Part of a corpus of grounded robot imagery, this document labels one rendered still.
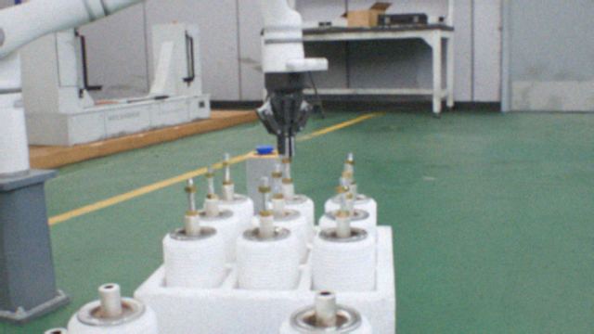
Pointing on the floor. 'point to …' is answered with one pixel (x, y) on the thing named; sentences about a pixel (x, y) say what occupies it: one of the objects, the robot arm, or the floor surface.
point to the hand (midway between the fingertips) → (286, 147)
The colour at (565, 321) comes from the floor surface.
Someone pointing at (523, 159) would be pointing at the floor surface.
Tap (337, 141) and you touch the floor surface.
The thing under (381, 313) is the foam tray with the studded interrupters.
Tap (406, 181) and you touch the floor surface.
